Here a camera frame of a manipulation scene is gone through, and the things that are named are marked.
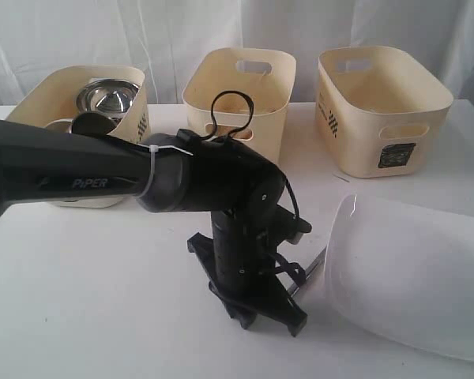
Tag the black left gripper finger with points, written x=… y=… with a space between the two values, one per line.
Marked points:
x=245 y=317
x=292 y=316

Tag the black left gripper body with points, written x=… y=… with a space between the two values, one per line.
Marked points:
x=242 y=262

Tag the steel knife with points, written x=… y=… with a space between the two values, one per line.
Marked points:
x=315 y=265

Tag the steel mug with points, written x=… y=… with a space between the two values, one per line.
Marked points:
x=60 y=125
x=91 y=122

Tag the steel bowl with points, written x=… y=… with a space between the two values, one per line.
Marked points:
x=112 y=97

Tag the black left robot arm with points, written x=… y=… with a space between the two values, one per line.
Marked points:
x=180 y=173

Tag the white rectangular plate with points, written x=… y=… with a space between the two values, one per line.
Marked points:
x=404 y=272

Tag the cream bin with triangle mark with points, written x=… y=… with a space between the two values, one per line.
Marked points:
x=266 y=76

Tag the cream bin with square mark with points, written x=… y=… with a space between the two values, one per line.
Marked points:
x=378 y=110

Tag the cream bin with circle mark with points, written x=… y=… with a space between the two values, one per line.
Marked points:
x=75 y=138

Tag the white backdrop curtain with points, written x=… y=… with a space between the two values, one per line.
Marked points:
x=167 y=39

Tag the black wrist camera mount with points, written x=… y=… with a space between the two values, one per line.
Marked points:
x=288 y=227

